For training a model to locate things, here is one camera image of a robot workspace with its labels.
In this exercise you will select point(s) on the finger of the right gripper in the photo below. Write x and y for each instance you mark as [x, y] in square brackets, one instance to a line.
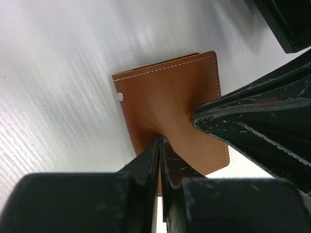
[268, 120]

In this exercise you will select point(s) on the black card rack box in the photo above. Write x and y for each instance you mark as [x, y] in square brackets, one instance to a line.
[290, 22]

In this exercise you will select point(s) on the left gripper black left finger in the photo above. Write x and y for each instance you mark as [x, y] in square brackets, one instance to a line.
[141, 195]

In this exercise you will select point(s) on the brown leather card holder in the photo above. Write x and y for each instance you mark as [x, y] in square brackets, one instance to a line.
[160, 100]

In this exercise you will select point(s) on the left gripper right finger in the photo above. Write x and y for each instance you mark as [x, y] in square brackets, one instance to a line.
[173, 170]

